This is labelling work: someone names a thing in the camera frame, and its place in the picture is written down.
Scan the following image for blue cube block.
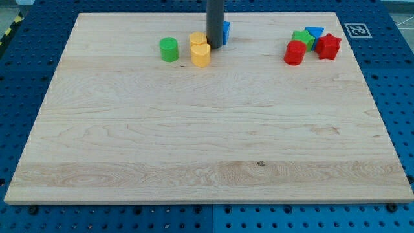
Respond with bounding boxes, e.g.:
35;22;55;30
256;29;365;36
223;21;230;45

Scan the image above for yellow heart block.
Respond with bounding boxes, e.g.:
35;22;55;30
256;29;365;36
190;44;211;67

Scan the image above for wooden board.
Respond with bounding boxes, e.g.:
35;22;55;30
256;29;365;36
5;12;413;205

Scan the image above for green cylinder block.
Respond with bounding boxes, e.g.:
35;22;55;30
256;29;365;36
159;37;179;62

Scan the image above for yellow pentagon block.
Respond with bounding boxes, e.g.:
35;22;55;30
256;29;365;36
189;32;207;47

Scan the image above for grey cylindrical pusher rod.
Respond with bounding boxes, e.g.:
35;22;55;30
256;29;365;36
206;0;224;49

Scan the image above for red cylinder block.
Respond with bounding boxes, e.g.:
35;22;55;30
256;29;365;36
283;40;307;65

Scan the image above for green star block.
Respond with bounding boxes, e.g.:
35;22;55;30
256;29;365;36
291;30;316;52

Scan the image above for blue triangle block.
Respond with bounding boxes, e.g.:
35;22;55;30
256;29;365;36
305;27;324;50

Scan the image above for red star block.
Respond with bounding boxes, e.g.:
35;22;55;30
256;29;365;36
314;33;342;60

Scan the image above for white fiducial marker tag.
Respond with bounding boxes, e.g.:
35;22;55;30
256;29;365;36
344;23;372;38

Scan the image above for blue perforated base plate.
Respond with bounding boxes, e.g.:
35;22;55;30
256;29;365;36
1;0;413;232

